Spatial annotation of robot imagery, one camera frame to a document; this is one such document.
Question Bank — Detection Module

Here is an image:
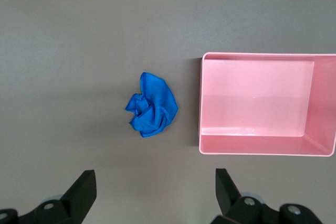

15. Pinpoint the pink plastic box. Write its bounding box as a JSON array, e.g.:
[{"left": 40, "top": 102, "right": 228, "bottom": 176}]
[{"left": 198, "top": 52, "right": 336, "bottom": 157}]

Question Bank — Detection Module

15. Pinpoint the blue cloth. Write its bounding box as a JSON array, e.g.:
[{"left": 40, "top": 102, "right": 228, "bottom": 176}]
[{"left": 124, "top": 71, "right": 179, "bottom": 138}]

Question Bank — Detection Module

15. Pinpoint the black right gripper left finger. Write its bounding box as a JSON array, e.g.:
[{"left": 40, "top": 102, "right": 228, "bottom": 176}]
[{"left": 0, "top": 169, "right": 98, "bottom": 224}]

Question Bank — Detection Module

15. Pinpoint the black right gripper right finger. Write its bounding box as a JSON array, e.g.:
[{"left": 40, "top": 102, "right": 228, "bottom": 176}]
[{"left": 211, "top": 168, "right": 322, "bottom": 224}]

